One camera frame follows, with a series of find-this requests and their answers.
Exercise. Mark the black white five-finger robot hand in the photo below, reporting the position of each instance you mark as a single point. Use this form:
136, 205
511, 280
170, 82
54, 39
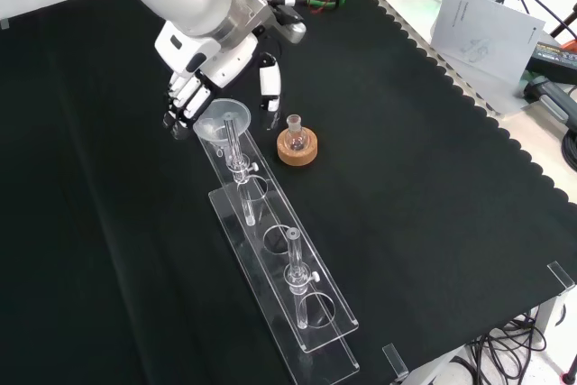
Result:
225, 65

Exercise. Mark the small round-bottom glass flask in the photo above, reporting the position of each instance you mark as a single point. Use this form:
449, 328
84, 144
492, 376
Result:
297, 138

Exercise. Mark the clear cloth clip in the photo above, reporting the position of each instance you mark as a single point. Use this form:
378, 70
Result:
561, 276
395, 361

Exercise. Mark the white printed booklet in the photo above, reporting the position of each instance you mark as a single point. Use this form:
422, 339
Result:
487, 38

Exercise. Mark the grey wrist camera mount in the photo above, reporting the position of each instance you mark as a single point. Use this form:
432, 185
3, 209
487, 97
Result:
281, 20

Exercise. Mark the clear acrylic funnel stand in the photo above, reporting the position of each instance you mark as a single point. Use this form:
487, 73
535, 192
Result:
311, 308

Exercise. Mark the grey bench leg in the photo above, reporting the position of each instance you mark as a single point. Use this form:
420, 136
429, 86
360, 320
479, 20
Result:
546, 322

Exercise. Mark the clear plastic funnel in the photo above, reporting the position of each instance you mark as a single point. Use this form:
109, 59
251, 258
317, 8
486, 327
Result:
225, 116

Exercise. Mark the black tripod leg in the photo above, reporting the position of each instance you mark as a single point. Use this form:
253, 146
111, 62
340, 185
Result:
565, 20

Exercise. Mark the black power adapter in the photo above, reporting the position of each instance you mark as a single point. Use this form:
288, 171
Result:
556, 60

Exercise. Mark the black bench cloth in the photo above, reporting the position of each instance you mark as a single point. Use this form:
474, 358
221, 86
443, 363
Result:
135, 222

